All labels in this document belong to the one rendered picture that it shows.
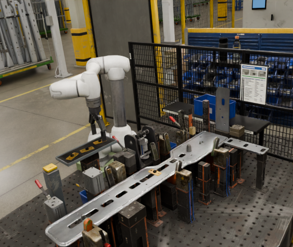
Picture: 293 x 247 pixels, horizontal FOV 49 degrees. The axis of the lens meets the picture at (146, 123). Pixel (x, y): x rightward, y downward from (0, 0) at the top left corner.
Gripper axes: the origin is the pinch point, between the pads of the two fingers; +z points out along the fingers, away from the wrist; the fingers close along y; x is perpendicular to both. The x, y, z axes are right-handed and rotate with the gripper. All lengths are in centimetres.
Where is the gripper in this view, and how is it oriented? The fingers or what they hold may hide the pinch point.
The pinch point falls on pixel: (99, 135)
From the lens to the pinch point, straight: 205.3
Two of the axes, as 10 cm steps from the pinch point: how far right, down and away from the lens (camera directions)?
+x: 8.2, -2.9, 5.0
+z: 0.8, 9.2, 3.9
